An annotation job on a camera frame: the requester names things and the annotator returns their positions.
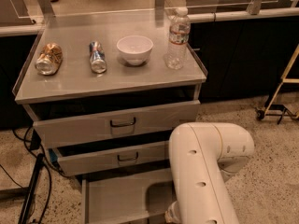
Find grey bottom drawer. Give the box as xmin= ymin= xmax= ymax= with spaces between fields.
xmin=81 ymin=168 xmax=176 ymax=224

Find grey drawer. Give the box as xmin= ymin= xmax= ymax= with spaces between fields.
xmin=57 ymin=133 xmax=169 ymax=176
xmin=34 ymin=100 xmax=199 ymax=148
xmin=81 ymin=168 xmax=176 ymax=224

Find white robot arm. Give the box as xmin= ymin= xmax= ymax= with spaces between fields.
xmin=165 ymin=122 xmax=254 ymax=224

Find grey metal drawer cabinet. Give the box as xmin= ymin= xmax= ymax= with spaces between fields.
xmin=12 ymin=9 xmax=208 ymax=224

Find grey middle drawer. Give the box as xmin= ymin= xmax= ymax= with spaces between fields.
xmin=57 ymin=133 xmax=169 ymax=176

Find grey top drawer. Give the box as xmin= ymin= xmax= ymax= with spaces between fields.
xmin=34 ymin=100 xmax=199 ymax=148

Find clear plastic water bottle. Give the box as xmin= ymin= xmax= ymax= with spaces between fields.
xmin=165 ymin=7 xmax=191 ymax=70

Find white ceramic bowl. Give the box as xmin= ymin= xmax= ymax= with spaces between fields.
xmin=117 ymin=35 xmax=153 ymax=65

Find blue red soda can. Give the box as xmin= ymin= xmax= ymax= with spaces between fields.
xmin=89 ymin=41 xmax=107 ymax=74

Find gold crushed soda can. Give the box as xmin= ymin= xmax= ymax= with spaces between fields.
xmin=35 ymin=43 xmax=63 ymax=76

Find black metal floor stand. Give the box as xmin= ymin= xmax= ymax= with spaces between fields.
xmin=0 ymin=154 xmax=44 ymax=224

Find yellow wheeled cart frame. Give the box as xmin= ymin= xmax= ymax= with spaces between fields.
xmin=255 ymin=44 xmax=299 ymax=124

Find black floor cables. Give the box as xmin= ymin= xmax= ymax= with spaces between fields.
xmin=0 ymin=126 xmax=68 ymax=224

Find white horizontal rail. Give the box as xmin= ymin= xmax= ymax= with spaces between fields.
xmin=189 ymin=7 xmax=299 ymax=23

